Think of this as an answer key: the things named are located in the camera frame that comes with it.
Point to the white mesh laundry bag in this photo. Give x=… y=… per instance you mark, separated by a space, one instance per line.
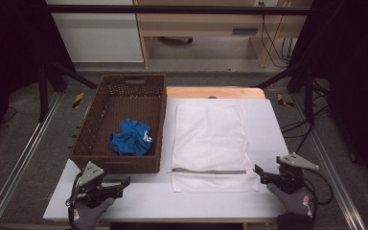
x=209 y=137

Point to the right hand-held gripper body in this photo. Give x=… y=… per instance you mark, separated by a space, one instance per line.
x=295 y=163

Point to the blue cloth garment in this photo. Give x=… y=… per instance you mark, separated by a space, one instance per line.
x=129 y=139

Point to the yellow black tape mark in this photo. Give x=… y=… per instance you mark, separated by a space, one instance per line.
x=282 y=100
x=78 y=100

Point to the white wall socket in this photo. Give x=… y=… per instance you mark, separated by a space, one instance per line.
x=266 y=2

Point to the wooden board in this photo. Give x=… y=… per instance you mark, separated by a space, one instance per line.
x=204 y=92

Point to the dark curtain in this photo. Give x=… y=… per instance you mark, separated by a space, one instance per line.
x=9 y=48
x=357 y=64

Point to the black stand legs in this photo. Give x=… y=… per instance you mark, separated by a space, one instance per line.
x=308 y=96
x=43 y=92

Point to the metal floor rail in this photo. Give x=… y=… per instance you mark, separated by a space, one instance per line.
x=335 y=179
x=22 y=159

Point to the black horizontal frame bar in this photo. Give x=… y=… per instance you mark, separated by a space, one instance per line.
x=172 y=9

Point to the brown wicker basket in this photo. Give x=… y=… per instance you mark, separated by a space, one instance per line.
x=124 y=108

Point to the light wooden desk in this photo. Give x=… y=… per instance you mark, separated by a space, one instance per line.
x=204 y=24

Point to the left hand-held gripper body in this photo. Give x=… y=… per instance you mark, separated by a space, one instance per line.
x=91 y=174

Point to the white cabinet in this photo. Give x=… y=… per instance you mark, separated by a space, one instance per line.
x=99 y=38

